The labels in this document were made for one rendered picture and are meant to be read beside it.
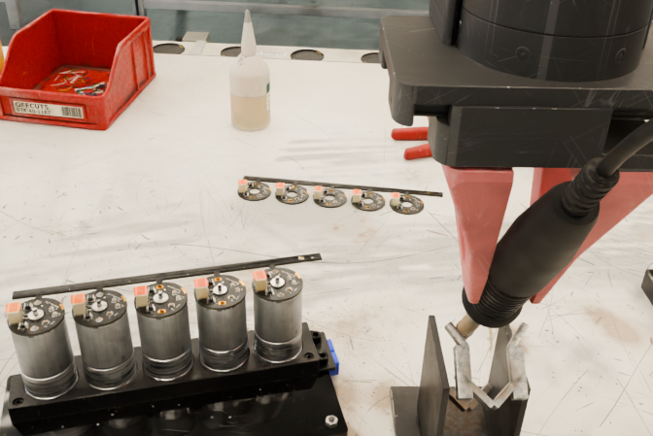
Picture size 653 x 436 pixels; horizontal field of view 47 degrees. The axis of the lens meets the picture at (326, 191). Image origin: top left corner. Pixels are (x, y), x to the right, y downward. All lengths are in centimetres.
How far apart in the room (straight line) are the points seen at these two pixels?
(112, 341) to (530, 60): 23
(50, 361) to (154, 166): 26
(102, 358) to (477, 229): 20
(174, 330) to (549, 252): 19
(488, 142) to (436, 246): 29
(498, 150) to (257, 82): 41
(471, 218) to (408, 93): 5
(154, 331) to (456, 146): 19
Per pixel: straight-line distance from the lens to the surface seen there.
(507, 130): 23
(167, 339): 37
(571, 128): 23
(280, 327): 37
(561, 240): 23
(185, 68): 77
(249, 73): 62
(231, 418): 38
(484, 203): 24
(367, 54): 82
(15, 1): 303
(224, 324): 37
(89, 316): 36
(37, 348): 37
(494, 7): 23
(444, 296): 47
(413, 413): 39
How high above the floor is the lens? 105
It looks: 32 degrees down
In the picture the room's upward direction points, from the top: 2 degrees clockwise
